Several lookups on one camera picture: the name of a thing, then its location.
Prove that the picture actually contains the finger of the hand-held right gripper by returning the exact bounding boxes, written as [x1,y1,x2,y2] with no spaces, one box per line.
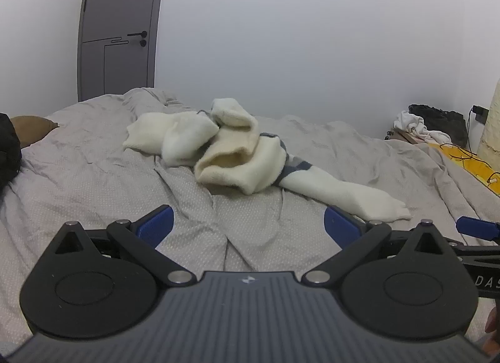
[449,215,500,256]

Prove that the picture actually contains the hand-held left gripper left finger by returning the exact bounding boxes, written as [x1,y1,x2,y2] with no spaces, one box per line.
[51,204,195,287]

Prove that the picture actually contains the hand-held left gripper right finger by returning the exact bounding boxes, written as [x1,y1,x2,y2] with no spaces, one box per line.
[302,207,458,287]

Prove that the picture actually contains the person's right hand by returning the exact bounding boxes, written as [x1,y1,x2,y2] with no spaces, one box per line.
[483,304,500,356]

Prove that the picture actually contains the yellow cloth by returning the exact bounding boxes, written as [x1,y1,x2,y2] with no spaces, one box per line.
[427,142,500,192]

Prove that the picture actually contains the grey dotted duvet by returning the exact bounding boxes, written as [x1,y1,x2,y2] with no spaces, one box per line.
[0,87,500,348]

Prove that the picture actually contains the cream textured fabric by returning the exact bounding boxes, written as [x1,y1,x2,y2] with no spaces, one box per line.
[477,78,500,176]

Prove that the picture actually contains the brown bedside stand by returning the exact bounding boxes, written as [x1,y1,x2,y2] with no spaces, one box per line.
[385,128,420,145]

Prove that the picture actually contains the black bag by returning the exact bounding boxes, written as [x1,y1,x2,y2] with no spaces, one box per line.
[408,104,468,148]

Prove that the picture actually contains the white crumpled cloth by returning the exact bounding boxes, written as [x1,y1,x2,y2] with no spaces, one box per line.
[394,110,452,144]

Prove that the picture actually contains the brown pillow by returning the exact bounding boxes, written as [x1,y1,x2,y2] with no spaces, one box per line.
[10,115,59,149]

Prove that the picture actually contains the grey door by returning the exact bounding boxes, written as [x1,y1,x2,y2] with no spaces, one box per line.
[77,0,168,103]

